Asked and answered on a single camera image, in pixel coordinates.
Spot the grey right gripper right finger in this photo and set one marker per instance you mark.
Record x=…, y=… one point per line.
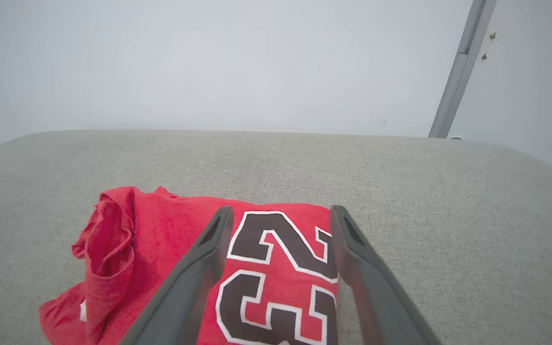
x=381, y=306

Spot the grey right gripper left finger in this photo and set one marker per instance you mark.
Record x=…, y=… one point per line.
x=185, y=297

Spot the red white basketball jersey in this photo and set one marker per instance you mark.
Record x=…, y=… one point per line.
x=170, y=225

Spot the grey fabric sofa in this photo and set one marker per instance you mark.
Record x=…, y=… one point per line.
x=448, y=215

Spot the grey metal post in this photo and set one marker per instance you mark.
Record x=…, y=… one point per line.
x=463, y=62

